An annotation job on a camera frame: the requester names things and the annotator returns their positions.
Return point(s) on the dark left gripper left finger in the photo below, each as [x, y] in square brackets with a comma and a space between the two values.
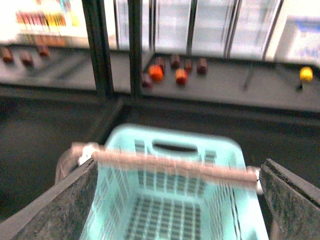
[58, 214]

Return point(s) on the shelf with colourful products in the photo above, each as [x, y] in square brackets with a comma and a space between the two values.
[55, 23]

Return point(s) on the red yellow apple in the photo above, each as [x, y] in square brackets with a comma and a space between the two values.
[181, 77]

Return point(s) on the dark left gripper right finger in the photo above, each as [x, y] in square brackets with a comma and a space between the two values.
[293, 202]

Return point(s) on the glass door refrigerator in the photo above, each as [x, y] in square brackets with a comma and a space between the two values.
[236, 29]

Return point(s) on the light blue plastic basket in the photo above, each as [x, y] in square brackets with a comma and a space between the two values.
[142, 205]

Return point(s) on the black metal shelf post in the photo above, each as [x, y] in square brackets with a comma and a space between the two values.
[135, 47]
[96, 26]

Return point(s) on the yellow fruit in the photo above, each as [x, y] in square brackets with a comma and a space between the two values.
[306, 74]

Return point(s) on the orange red apple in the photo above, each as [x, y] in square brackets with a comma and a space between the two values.
[155, 73]

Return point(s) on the dark red fruit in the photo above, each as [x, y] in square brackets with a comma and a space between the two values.
[26, 58]
[6, 55]
[175, 61]
[43, 51]
[202, 66]

